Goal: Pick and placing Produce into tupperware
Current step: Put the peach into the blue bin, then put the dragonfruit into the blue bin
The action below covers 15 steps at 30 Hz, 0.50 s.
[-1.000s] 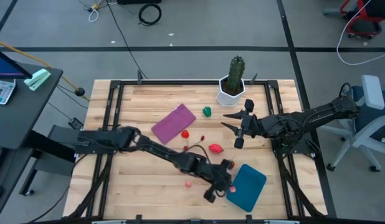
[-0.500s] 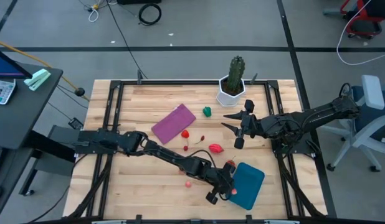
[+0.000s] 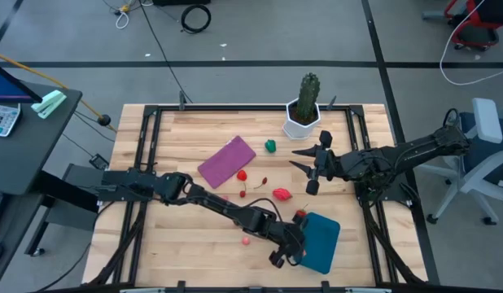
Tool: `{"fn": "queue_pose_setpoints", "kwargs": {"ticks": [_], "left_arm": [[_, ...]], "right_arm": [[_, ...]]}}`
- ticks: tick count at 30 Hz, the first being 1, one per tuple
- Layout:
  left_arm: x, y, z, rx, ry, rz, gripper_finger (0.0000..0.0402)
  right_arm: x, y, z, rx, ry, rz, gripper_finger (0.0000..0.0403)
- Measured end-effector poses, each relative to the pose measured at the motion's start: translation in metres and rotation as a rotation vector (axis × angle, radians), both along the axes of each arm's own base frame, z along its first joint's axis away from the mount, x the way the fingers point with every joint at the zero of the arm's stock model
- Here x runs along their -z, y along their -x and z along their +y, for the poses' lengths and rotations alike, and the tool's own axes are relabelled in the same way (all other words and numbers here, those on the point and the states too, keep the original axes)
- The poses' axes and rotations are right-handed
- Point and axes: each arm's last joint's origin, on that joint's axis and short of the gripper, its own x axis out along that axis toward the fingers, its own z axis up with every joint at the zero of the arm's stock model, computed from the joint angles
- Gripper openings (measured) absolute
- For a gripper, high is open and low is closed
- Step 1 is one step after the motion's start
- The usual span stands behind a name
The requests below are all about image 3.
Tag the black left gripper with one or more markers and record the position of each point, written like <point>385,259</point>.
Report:
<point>290,242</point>

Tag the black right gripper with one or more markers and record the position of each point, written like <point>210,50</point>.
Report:
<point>326,164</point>

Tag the red toy cherry with stem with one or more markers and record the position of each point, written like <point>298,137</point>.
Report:
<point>242,194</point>
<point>264,180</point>
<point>301,212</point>

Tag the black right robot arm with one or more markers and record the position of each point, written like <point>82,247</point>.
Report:
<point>418,152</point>

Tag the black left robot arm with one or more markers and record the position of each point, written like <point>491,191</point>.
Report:
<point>219,205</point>

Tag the teal tupperware container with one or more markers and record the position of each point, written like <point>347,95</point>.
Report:
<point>321,242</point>

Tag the white hexagonal plant pot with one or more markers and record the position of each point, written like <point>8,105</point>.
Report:
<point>296,129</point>

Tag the green toy pepper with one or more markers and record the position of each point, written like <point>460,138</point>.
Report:
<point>270,146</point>

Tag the pinkish red toy fruit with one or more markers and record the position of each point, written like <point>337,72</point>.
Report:
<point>281,194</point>

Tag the pink textured toy ball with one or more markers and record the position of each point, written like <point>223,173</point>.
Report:
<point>246,241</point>

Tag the green cactus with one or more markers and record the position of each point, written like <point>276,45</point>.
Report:
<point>308,95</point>

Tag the red toy strawberry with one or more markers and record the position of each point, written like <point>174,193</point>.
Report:
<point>241,175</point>

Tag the purple folded cloth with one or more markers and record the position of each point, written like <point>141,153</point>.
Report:
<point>227,162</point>

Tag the white and blue office chair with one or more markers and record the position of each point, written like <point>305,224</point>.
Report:
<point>485,120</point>

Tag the black round knob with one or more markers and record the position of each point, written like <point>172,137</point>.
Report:
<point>104,120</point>

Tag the black power adapter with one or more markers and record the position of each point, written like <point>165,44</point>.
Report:
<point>99,161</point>

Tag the red office chair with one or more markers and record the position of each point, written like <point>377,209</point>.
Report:
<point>475,38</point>

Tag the grey metal stand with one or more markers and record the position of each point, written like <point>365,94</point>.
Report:
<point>72,211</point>

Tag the mint green stapler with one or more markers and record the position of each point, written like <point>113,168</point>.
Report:
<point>49,104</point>

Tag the black desk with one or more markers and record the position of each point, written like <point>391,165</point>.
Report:
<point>23,150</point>

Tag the white calculator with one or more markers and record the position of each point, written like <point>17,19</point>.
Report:
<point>3,119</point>

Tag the dark computer screen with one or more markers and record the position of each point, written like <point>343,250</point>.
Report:
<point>7,87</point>

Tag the black aluminium table frame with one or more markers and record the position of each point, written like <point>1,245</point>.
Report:
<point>251,108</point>

